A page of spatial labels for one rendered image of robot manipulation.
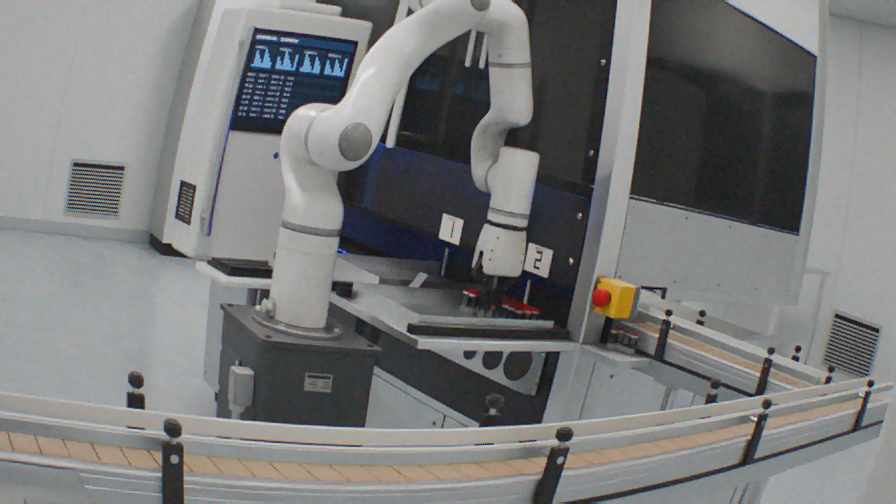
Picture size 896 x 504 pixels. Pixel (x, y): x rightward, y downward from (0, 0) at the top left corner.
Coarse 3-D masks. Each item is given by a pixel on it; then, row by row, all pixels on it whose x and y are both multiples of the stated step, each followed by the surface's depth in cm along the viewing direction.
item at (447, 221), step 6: (444, 216) 270; (450, 216) 268; (444, 222) 270; (450, 222) 268; (456, 222) 266; (462, 222) 264; (444, 228) 270; (450, 228) 268; (456, 228) 266; (444, 234) 270; (450, 234) 268; (456, 234) 266; (450, 240) 268; (456, 240) 266
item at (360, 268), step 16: (352, 256) 269; (368, 256) 271; (352, 272) 253; (368, 272) 247; (384, 272) 272; (400, 272) 277; (416, 272) 280; (432, 272) 283; (448, 288) 255; (464, 288) 257; (480, 288) 260; (496, 288) 263
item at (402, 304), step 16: (368, 288) 233; (384, 288) 235; (400, 288) 237; (416, 288) 239; (368, 304) 225; (384, 304) 220; (400, 304) 234; (416, 304) 238; (432, 304) 242; (448, 304) 245; (400, 320) 215; (416, 320) 210; (432, 320) 212; (448, 320) 214; (464, 320) 216; (480, 320) 218; (496, 320) 220; (512, 320) 223; (528, 320) 225
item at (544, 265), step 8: (528, 248) 243; (536, 248) 241; (544, 248) 239; (528, 256) 243; (536, 256) 241; (544, 256) 239; (528, 264) 243; (536, 264) 241; (544, 264) 239; (536, 272) 241; (544, 272) 238
